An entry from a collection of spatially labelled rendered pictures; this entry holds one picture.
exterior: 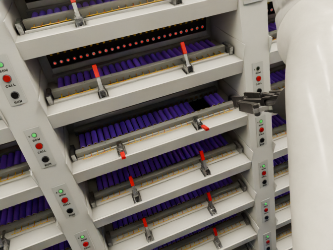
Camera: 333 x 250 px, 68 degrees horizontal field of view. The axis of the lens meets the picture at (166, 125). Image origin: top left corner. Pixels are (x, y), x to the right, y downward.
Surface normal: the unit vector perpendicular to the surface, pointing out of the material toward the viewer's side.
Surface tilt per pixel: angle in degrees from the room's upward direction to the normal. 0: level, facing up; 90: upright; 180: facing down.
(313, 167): 48
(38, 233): 18
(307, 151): 52
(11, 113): 90
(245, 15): 90
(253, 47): 90
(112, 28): 108
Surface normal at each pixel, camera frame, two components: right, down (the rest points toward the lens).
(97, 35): 0.35, 0.59
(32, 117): 0.29, 0.33
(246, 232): -0.11, -0.75
